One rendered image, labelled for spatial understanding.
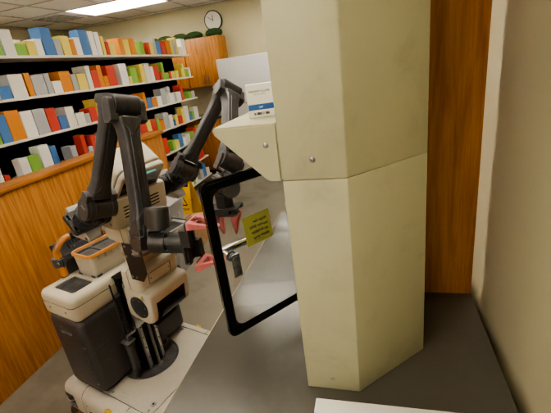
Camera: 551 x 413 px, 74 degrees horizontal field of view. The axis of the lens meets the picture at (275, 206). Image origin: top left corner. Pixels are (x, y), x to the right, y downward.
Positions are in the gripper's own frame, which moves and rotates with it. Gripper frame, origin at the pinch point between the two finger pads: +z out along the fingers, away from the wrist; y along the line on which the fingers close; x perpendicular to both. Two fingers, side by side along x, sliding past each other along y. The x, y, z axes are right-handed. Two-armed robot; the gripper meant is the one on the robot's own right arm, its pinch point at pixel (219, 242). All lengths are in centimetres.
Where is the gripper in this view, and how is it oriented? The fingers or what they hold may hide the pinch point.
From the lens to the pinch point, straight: 96.5
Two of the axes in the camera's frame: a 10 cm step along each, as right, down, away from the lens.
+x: 2.4, -3.7, 9.0
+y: -1.2, -9.3, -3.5
